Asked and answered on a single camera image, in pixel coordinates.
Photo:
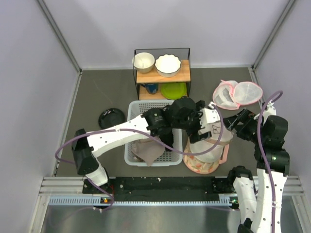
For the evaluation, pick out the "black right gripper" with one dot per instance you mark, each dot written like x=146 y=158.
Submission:
x=245 y=116

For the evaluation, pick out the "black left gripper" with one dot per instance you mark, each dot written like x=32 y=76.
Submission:
x=194 y=137

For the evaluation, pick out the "white mesh laundry bag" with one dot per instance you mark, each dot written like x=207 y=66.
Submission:
x=220 y=151

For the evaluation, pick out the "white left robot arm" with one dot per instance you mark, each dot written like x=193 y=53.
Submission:
x=156 y=123

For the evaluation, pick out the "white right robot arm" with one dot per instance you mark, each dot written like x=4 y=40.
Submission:
x=260 y=207

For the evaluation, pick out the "tulip print mesh bra bag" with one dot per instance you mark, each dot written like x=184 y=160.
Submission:
x=195 y=165

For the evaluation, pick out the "pink trimmed mesh laundry bag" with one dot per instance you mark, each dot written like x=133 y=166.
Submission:
x=230 y=95

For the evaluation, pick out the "white plastic laundry basket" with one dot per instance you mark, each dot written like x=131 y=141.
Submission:
x=136 y=108

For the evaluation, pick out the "beige bra in basket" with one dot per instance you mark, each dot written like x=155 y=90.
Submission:
x=147 y=150

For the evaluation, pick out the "black garment in basket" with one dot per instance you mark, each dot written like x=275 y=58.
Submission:
x=166 y=136

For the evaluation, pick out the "green plastic plate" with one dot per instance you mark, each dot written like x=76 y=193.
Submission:
x=173 y=91

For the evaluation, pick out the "blue mug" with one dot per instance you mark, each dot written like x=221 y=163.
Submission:
x=151 y=88

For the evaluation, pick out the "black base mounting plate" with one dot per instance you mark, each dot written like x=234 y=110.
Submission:
x=167 y=188

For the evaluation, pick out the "white scalloped bowl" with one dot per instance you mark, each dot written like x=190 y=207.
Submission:
x=168 y=65

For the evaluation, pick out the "cream round bowl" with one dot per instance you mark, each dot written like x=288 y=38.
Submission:
x=143 y=62

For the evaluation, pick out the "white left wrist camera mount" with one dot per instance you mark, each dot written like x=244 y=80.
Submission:
x=209 y=115

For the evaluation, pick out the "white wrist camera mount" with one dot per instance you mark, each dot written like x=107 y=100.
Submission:
x=269 y=111
x=209 y=115

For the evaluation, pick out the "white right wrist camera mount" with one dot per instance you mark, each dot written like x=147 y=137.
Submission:
x=269 y=111

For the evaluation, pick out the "black wire wooden shelf rack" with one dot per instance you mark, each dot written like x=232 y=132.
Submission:
x=183 y=76

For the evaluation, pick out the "grey slotted cable duct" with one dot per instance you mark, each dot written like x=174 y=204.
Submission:
x=104 y=200

